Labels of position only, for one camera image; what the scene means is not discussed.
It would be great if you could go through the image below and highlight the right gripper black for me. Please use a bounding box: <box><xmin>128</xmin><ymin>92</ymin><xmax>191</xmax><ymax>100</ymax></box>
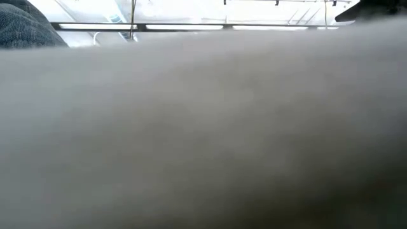
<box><xmin>334</xmin><ymin>0</ymin><xmax>407</xmax><ymax>24</ymax></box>

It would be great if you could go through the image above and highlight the white grey patterned cloth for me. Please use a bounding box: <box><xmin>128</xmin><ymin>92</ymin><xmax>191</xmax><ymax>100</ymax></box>
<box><xmin>0</xmin><ymin>15</ymin><xmax>407</xmax><ymax>229</ymax></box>

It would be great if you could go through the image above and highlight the blue striped towel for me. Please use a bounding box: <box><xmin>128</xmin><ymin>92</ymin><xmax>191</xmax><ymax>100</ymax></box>
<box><xmin>0</xmin><ymin>0</ymin><xmax>69</xmax><ymax>49</ymax></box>

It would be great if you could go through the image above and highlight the black overhead light rail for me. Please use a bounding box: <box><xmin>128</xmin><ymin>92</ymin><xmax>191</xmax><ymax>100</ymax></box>
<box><xmin>50</xmin><ymin>21</ymin><xmax>341</xmax><ymax>32</ymax></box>

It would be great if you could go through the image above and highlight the thin hanging cable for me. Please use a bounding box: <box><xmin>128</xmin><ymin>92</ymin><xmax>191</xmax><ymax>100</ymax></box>
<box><xmin>128</xmin><ymin>0</ymin><xmax>138</xmax><ymax>41</ymax></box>

